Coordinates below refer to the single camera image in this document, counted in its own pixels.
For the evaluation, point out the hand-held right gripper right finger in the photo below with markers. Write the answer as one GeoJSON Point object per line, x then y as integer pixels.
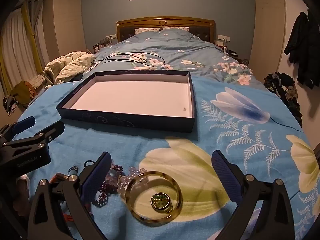
{"type": "Point", "coordinates": [225, 177]}

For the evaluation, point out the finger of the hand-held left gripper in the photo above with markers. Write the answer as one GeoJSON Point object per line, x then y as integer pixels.
{"type": "Point", "coordinates": [23, 125]}
{"type": "Point", "coordinates": [51, 131]}

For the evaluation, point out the amber bangle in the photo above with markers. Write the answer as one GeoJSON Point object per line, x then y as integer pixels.
{"type": "Point", "coordinates": [128, 200]}

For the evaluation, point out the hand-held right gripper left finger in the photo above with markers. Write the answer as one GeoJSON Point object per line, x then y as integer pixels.
{"type": "Point", "coordinates": [98, 177]}

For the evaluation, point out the wooden bed headboard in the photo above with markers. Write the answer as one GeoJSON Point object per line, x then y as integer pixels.
{"type": "Point", "coordinates": [165, 21]}

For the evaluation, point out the white wall socket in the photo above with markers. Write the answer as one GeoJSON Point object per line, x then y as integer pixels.
{"type": "Point", "coordinates": [221, 37]}
{"type": "Point", "coordinates": [110, 36]}

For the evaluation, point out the beige puffer jacket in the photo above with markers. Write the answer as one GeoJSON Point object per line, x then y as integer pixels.
{"type": "Point", "coordinates": [70, 65]}

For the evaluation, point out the white and yellow curtains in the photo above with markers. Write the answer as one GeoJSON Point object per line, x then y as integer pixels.
{"type": "Point", "coordinates": [17, 42]}

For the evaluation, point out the grey-blue floral duvet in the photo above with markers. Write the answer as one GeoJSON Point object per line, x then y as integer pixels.
{"type": "Point", "coordinates": [175, 47]}

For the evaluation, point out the dark bedside table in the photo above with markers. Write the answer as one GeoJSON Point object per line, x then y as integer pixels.
{"type": "Point", "coordinates": [235, 55]}

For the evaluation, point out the orange wrist watch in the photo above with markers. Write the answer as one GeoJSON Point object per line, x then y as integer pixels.
{"type": "Point", "coordinates": [72, 172]}

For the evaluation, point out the olive clothing heap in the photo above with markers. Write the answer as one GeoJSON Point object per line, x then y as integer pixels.
{"type": "Point", "coordinates": [23, 92]}

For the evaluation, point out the patterned cloth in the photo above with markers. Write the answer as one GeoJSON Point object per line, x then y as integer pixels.
{"type": "Point", "coordinates": [10, 106]}

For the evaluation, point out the cluttered bedside table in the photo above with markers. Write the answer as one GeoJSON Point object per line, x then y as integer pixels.
{"type": "Point", "coordinates": [102, 46]}

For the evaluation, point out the floral pillow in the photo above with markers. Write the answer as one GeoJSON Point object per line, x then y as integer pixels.
{"type": "Point", "coordinates": [146, 30]}
{"type": "Point", "coordinates": [176, 28]}

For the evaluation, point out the hanging dark coat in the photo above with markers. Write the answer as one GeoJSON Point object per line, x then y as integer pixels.
{"type": "Point", "coordinates": [303, 45]}

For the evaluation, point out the pile of dark clothes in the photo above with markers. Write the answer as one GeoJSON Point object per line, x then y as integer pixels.
{"type": "Point", "coordinates": [283, 90]}

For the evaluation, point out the blue flower printed blanket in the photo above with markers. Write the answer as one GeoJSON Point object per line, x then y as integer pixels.
{"type": "Point", "coordinates": [225, 155]}

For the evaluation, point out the dark blue shallow box tray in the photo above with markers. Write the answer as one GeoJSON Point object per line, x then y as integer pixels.
{"type": "Point", "coordinates": [130, 97]}

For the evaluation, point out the person's left hand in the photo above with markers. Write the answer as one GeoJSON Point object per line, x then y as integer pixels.
{"type": "Point", "coordinates": [22, 197]}

